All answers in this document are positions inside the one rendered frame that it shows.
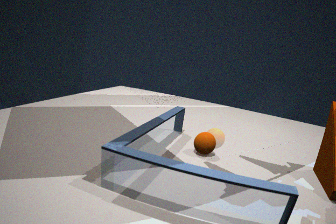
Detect dark grey l-shaped wall top trim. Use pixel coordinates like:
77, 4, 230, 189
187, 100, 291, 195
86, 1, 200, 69
101, 106, 299, 224

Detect clear low l-shaped wall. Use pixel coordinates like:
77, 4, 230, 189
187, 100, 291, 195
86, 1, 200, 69
101, 110, 295, 224

